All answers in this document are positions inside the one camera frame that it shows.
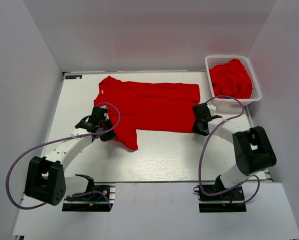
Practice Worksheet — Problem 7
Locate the red t shirt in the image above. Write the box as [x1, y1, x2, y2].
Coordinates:
[94, 76, 201, 151]

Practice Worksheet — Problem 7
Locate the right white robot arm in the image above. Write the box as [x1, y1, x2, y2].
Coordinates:
[192, 103, 277, 200]

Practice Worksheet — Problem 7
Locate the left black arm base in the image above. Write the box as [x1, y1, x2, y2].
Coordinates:
[62, 183, 116, 213]

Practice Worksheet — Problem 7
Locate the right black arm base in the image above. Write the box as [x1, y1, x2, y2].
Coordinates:
[193, 185, 247, 213]

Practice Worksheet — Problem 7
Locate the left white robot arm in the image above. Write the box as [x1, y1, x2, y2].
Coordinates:
[24, 102, 117, 206]

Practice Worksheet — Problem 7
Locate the red t shirts pile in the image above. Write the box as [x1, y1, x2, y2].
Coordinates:
[209, 58, 253, 99]

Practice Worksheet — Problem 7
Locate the white plastic basket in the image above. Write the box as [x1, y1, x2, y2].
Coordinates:
[205, 55, 262, 106]

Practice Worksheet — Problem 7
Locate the blue table label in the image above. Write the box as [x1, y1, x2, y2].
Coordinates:
[64, 75, 83, 80]

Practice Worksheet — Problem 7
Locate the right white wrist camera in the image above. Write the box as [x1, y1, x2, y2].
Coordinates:
[206, 104, 216, 115]

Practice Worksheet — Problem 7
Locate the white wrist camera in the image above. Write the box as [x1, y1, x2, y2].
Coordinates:
[100, 105, 113, 119]
[206, 104, 216, 115]

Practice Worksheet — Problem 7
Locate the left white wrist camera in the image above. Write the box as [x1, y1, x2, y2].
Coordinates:
[100, 105, 113, 119]

